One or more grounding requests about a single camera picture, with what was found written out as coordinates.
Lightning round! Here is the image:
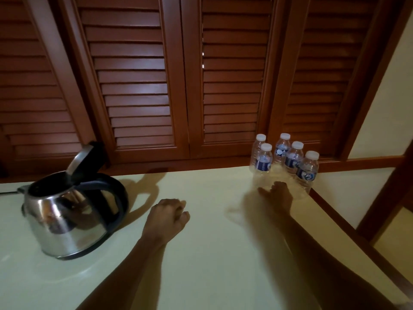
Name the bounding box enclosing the person's right hand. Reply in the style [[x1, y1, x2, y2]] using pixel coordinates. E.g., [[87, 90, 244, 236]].
[[257, 181, 294, 220]]

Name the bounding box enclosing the person's left hand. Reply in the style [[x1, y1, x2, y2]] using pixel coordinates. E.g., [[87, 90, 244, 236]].
[[141, 198, 191, 246]]

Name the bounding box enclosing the clear water bottle blue label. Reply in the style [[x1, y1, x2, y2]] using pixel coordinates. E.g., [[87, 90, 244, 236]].
[[295, 150, 320, 199], [273, 133, 291, 167], [284, 141, 305, 178], [254, 143, 274, 188]]

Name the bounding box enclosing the clear unlabeled water bottle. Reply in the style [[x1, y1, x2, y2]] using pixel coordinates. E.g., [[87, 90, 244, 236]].
[[249, 133, 267, 173]]

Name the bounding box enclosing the steel electric kettle black handle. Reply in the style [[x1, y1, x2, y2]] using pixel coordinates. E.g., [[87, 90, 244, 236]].
[[18, 142, 129, 260]]

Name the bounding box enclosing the person's left forearm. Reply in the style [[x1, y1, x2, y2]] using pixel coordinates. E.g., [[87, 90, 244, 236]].
[[76, 237, 167, 310]]

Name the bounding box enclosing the person's right forearm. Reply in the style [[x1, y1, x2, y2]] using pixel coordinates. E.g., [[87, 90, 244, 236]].
[[271, 209, 401, 310]]

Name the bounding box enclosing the wooden cabinet cream top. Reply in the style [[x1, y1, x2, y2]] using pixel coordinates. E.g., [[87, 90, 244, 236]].
[[0, 164, 413, 310]]

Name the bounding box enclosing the brown louvered wooden shutter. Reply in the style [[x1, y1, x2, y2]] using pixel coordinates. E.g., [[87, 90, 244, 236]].
[[0, 0, 96, 177], [58, 0, 191, 164], [180, 0, 286, 158], [268, 0, 402, 162]]

